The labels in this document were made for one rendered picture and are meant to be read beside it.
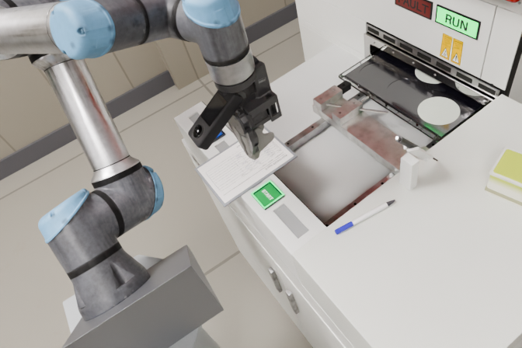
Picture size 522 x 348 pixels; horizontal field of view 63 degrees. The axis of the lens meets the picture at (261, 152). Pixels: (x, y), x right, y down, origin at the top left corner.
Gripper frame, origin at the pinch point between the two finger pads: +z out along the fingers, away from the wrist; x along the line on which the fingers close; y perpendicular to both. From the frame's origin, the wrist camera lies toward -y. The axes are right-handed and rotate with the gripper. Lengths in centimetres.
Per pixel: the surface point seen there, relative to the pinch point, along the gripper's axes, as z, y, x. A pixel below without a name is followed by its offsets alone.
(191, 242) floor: 111, -19, 70
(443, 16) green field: 1, 58, 3
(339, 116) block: 19.8, 31.3, 11.2
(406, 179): 11.2, 23.4, -18.9
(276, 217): 14.6, -1.1, -6.1
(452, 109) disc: 21, 53, -7
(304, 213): 14.6, 4.1, -9.2
